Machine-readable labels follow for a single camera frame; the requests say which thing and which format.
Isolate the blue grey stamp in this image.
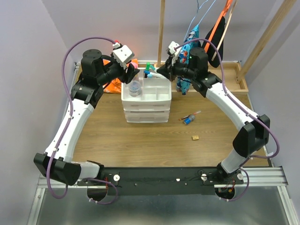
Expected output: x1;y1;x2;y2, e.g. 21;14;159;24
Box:
183;115;195;125

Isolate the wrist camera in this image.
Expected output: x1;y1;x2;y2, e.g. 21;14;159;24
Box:
167;41;181;66
112;42;135;69

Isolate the purple cable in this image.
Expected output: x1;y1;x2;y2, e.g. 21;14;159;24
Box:
45;37;119;205
174;38;280;202

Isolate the wooden clothes rack frame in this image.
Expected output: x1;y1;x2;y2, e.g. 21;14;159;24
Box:
153;0;294;97

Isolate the black garment on hanger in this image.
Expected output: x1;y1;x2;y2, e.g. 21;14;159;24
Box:
207;17;225;68

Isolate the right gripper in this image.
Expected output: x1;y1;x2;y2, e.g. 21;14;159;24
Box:
156;54;196;82

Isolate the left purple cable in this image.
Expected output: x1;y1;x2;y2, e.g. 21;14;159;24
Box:
45;37;119;205

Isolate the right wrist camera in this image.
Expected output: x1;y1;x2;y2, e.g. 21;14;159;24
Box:
167;41;181;66

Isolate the light blue wire hanger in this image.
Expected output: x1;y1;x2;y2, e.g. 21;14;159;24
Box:
185;0;218;38

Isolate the clear jar of paperclips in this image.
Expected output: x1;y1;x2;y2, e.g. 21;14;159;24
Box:
128;80;142;97

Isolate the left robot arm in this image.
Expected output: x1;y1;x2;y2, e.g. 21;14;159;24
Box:
34;45;139;186

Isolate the orange hanger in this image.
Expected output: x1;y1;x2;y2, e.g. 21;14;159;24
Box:
208;0;233;42

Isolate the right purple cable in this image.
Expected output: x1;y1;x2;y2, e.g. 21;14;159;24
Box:
174;38;280;202

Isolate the black capped white marker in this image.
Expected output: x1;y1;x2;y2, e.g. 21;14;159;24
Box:
144;65;157;78

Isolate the orange red pen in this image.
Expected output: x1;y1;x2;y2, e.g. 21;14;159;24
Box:
179;110;201;121

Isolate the blue patterned shirt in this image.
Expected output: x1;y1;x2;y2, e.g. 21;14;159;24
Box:
170;23;202;96

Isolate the teal capped white marker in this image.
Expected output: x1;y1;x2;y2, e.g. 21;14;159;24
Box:
145;62;151;71

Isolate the blue capped white marker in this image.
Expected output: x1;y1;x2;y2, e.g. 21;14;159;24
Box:
145;71;165;79

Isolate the wooden hanger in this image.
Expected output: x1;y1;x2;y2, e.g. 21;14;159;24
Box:
211;0;238;61

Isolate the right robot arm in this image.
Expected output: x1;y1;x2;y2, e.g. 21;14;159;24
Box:
157;46;270;184

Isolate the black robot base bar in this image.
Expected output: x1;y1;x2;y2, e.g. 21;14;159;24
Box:
77;166;244;196

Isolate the small tan eraser block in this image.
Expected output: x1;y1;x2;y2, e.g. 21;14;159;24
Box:
192;135;199;141

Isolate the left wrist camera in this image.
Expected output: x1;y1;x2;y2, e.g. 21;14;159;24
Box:
112;42;135;69

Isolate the white plastic drawer organizer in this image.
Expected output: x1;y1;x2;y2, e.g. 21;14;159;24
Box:
121;72;172;123

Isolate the pink capped pen tube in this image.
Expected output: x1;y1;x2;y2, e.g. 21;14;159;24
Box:
130;59;138;69

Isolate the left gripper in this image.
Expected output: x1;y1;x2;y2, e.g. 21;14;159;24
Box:
97;49;140;85

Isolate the orange tie-dye cloth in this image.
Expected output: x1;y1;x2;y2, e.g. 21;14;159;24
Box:
102;58;132;94

